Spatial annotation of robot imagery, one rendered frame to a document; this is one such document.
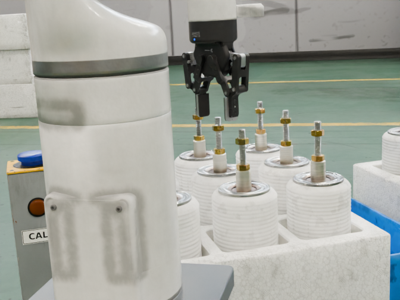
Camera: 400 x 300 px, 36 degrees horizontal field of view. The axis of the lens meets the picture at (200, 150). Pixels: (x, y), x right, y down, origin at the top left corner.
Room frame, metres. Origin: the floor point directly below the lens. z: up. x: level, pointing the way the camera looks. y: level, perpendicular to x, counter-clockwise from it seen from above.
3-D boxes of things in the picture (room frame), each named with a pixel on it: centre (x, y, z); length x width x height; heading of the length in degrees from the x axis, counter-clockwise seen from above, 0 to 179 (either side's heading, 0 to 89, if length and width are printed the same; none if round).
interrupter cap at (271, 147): (1.13, -0.11, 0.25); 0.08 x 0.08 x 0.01
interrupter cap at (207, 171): (0.98, -0.03, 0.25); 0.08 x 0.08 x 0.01
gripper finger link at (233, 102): (0.95, -0.06, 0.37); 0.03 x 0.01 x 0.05; 38
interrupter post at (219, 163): (0.98, -0.03, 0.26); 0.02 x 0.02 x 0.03
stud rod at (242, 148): (0.87, -0.06, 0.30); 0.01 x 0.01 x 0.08
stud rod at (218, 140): (0.98, -0.03, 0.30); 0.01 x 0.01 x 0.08
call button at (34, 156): (0.84, 0.23, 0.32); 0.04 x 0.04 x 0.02
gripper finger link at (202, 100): (1.01, -0.01, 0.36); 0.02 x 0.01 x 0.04; 128
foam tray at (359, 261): (0.98, -0.03, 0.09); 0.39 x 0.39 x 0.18; 15
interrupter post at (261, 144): (1.13, -0.11, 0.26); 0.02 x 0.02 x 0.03
